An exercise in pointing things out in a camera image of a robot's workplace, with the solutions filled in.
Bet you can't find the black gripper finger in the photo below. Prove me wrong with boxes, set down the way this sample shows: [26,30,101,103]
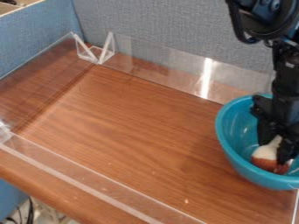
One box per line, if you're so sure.
[276,135,299,165]
[256,120,280,145]

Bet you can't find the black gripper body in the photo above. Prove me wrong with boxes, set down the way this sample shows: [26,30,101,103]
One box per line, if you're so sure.
[249,94,299,136]

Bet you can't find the brown white toy mushroom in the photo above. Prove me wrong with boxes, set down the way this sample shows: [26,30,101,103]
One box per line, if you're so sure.
[251,136,291,175]

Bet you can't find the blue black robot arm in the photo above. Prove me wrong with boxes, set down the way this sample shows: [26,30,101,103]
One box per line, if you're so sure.
[224,0,299,165]

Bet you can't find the blue plastic bowl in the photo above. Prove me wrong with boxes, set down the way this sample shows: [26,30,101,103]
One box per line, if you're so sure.
[215,95,299,190]

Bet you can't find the clear acrylic back barrier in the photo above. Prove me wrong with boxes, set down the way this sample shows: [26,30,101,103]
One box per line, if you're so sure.
[74,32,275,104]

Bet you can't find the clear acrylic barrier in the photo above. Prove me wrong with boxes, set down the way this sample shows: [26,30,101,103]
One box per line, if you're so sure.
[0,31,98,88]
[0,121,299,224]
[74,32,275,104]

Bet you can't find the clear acrylic front barrier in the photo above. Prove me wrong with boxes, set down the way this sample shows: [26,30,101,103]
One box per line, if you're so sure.
[0,121,299,224]

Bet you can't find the clear acrylic left barrier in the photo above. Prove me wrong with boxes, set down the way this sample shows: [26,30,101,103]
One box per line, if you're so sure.
[0,31,98,88]

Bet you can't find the black cables under table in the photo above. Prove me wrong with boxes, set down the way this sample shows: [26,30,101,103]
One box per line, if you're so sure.
[4,196,34,224]

